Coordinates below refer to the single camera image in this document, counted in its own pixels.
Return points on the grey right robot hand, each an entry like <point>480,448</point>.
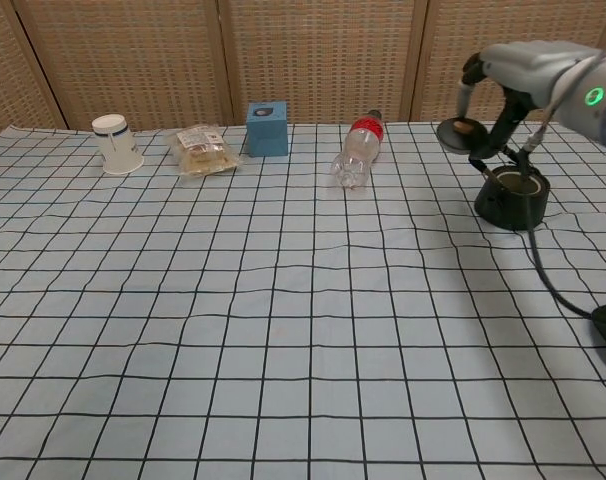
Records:
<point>528,65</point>

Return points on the black lid with wooden knob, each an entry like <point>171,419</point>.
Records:
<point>457,140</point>

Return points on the clear bottle with red label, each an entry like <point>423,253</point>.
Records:
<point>358,150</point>

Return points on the blue cardboard box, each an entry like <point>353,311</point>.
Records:
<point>268,135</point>

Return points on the clear snack bag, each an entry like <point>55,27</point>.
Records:
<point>203,152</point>

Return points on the blue checked tablecloth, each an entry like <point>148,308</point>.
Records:
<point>293,325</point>

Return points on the white paper cup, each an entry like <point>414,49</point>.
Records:
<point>117,147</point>

